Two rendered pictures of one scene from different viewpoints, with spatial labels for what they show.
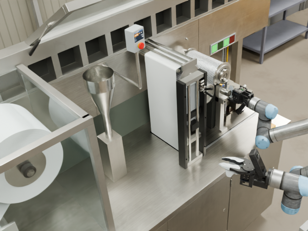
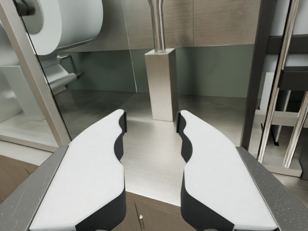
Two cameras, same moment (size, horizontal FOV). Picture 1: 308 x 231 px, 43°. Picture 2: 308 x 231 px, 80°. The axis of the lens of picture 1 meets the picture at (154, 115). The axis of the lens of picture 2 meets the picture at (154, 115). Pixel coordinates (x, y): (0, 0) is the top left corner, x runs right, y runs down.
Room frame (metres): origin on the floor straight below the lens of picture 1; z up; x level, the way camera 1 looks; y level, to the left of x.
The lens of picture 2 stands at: (1.13, -0.38, 1.30)
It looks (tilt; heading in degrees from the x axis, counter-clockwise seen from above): 29 degrees down; 64
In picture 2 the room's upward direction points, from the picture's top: 7 degrees counter-clockwise
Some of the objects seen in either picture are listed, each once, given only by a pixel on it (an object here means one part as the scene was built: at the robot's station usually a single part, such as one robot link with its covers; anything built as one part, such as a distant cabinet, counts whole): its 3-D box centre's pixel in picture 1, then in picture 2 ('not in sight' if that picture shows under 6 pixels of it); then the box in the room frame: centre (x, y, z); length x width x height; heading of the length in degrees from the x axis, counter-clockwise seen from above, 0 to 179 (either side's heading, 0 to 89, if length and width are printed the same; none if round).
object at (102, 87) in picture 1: (99, 79); not in sight; (1.49, 0.23, 1.50); 0.14 x 0.14 x 0.06
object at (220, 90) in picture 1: (222, 108); not in sight; (1.80, -0.40, 1.05); 0.06 x 0.05 x 0.31; 38
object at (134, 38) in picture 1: (136, 39); not in sight; (1.54, 0.05, 1.66); 0.07 x 0.07 x 0.10; 46
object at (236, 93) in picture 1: (243, 97); not in sight; (1.80, -0.52, 1.12); 0.12 x 0.08 x 0.09; 38
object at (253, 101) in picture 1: (254, 104); not in sight; (1.74, -0.56, 1.11); 0.08 x 0.05 x 0.08; 128
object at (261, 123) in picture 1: (264, 125); not in sight; (1.66, -0.61, 1.01); 0.11 x 0.08 x 0.11; 161
